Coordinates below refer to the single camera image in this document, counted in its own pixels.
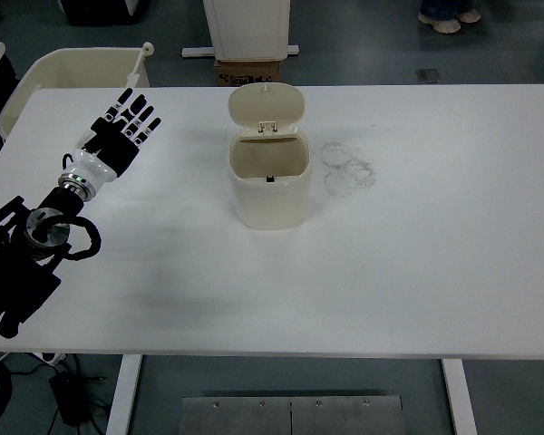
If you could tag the black power adapter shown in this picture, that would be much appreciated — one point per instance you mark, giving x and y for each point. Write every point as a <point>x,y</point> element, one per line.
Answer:
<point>68,399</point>

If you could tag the black box with white panel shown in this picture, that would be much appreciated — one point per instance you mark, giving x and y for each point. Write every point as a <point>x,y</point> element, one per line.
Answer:
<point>100,13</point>

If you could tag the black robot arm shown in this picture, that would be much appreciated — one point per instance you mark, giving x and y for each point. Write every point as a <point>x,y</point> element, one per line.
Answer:
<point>13,272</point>

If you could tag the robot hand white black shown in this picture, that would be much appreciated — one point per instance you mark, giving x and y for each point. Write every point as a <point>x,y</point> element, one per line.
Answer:
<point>90,161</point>

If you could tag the person's leg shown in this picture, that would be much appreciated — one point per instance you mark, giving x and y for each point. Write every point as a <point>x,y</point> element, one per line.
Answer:
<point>444,23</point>
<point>470,16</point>

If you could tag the white plastic stick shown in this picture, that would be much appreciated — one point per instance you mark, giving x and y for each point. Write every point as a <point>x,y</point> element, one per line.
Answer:
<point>136,68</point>

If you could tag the white table leg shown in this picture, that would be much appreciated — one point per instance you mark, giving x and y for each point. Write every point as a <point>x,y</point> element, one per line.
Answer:
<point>124,394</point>
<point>460,399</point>

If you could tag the cream plastic crate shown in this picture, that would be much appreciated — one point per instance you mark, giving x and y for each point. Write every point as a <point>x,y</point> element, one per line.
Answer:
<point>72,68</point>

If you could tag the brown cardboard box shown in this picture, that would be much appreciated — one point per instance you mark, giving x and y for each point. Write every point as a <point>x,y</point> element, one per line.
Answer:
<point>245,72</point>

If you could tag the cream plastic trash bin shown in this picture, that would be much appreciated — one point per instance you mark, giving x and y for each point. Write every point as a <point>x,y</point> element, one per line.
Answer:
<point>272,204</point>

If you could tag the white power strip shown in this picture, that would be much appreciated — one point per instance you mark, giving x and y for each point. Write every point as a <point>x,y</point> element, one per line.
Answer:
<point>52,358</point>

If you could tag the large white waste bin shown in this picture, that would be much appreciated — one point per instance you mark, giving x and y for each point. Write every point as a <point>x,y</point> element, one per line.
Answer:
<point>249,27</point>

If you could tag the grey floor cover plate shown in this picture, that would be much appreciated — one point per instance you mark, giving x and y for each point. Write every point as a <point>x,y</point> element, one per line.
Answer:
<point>428,75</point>

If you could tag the white stand foot bar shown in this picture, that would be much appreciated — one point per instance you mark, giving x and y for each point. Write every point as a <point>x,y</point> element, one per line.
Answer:
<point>195,52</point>

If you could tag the grey metal plate with screws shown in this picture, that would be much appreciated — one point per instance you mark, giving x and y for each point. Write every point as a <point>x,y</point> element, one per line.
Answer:
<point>344,417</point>

